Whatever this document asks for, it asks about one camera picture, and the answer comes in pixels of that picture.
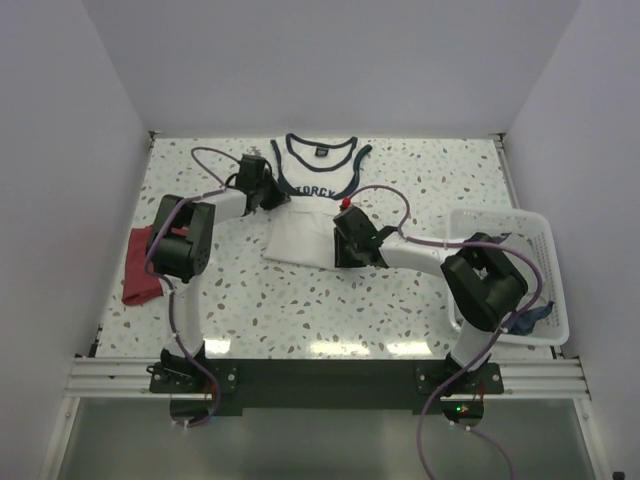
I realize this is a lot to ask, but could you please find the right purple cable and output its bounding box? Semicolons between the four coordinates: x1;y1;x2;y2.
349;184;546;480

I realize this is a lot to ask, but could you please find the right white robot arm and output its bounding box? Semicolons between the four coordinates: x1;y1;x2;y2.
333;206;529;393

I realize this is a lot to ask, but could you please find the folded dark red tank top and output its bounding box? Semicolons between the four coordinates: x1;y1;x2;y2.
121;226;163;306

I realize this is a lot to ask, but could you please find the white printed tank top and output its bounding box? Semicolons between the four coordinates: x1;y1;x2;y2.
263;133;372;270

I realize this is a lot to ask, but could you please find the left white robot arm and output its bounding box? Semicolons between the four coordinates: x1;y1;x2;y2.
143;154;290;392

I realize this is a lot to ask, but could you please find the blue garment in basket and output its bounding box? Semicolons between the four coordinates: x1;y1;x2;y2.
508;301;554;336

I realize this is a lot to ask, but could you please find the white plastic laundry basket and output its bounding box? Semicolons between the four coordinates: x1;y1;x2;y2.
446;206;570;347

